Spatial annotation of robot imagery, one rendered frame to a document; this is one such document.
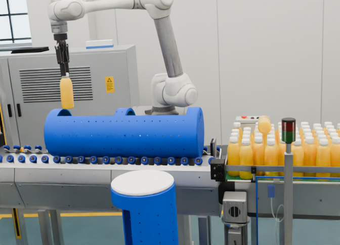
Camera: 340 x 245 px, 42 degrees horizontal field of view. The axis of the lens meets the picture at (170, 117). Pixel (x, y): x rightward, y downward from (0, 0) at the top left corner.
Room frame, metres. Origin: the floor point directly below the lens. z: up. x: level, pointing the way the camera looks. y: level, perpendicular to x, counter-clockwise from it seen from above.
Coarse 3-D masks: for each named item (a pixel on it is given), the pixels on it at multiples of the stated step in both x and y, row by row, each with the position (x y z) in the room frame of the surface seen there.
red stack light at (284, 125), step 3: (282, 123) 1.89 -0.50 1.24; (285, 123) 1.87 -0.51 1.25; (288, 123) 1.87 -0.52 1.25; (291, 123) 1.87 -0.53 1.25; (294, 123) 1.87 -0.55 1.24; (282, 126) 1.89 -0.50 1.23; (285, 126) 1.87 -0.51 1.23; (288, 126) 1.87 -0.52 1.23; (291, 126) 1.87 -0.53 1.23; (294, 126) 1.87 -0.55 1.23; (282, 129) 1.89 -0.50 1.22; (285, 129) 1.87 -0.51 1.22; (288, 129) 1.87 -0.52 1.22; (291, 129) 1.87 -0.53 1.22; (294, 129) 1.87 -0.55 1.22
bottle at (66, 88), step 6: (66, 78) 2.49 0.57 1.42; (60, 84) 2.49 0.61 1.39; (66, 84) 2.47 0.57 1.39; (60, 90) 2.49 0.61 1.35; (66, 90) 2.47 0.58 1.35; (72, 90) 2.51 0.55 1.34; (66, 96) 2.47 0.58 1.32; (72, 96) 2.50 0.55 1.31; (66, 102) 2.47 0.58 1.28; (72, 102) 2.49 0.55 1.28; (66, 108) 2.47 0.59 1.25
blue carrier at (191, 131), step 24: (48, 120) 2.43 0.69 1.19; (72, 120) 2.40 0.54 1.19; (96, 120) 2.37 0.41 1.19; (120, 120) 2.34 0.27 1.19; (144, 120) 2.31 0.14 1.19; (168, 120) 2.28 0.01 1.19; (192, 120) 2.25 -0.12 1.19; (48, 144) 2.40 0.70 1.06; (72, 144) 2.36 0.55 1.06; (96, 144) 2.33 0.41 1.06; (120, 144) 2.30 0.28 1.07; (144, 144) 2.27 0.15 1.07; (168, 144) 2.24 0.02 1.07; (192, 144) 2.21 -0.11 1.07
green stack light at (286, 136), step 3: (282, 132) 1.89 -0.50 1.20; (285, 132) 1.87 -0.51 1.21; (288, 132) 1.87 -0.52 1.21; (291, 132) 1.87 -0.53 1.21; (294, 132) 1.87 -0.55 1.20; (282, 135) 1.89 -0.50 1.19; (285, 135) 1.87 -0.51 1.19; (288, 135) 1.87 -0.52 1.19; (291, 135) 1.87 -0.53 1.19; (294, 135) 1.87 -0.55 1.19; (282, 138) 1.89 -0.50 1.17; (285, 138) 1.87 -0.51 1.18; (288, 138) 1.87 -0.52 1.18; (291, 138) 1.87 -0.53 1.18; (294, 138) 1.87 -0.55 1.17; (285, 141) 1.87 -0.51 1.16; (288, 141) 1.87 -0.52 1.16; (291, 141) 1.87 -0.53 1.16; (294, 141) 1.87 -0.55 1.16
